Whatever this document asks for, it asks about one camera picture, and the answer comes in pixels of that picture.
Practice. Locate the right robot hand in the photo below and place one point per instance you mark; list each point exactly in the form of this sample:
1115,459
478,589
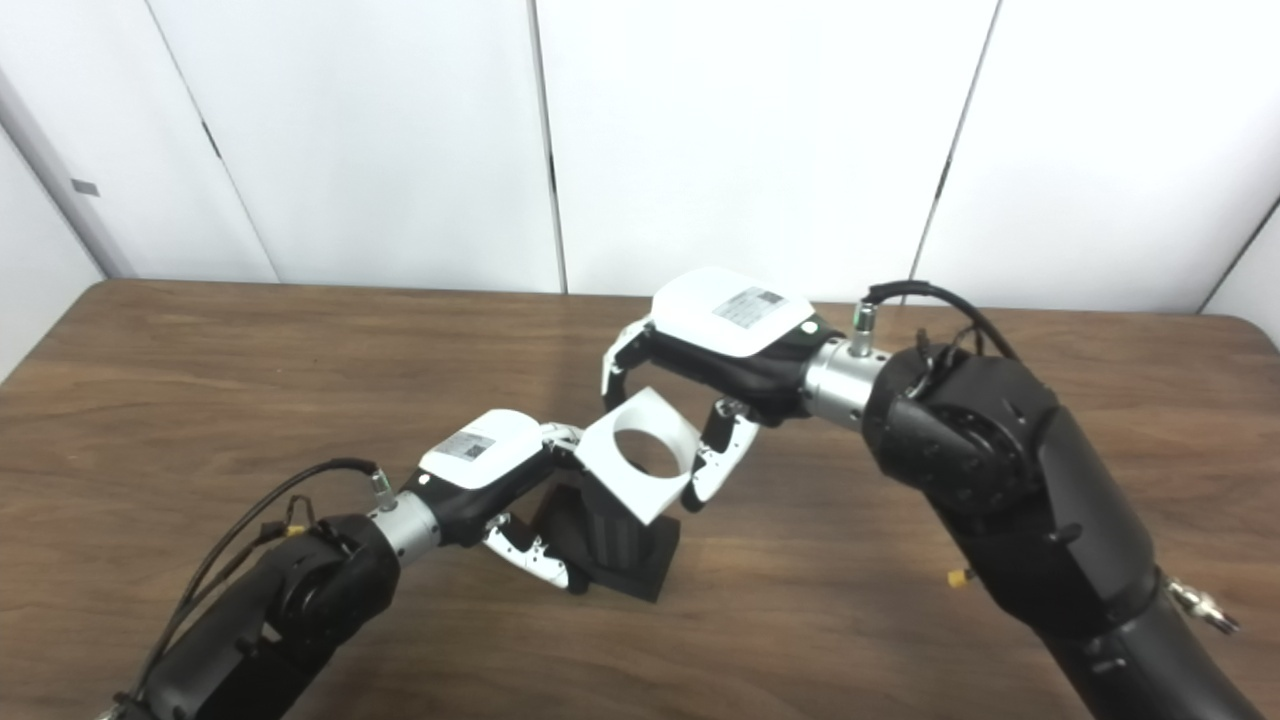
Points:
730,320

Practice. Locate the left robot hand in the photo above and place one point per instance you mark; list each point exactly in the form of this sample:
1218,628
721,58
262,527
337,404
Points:
480,460

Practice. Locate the white square piece with hole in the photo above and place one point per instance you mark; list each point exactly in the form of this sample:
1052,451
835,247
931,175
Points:
600,455

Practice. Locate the black peg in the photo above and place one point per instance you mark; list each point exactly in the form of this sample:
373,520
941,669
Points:
625,550

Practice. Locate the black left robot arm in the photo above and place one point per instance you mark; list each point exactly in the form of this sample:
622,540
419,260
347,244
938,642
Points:
290,610

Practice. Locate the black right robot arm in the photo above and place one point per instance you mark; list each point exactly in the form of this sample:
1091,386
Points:
1020,500

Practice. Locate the small grey wall label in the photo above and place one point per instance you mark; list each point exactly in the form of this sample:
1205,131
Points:
86,188

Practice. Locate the grey wall corner post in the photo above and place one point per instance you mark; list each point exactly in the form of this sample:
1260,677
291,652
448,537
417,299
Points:
70,190

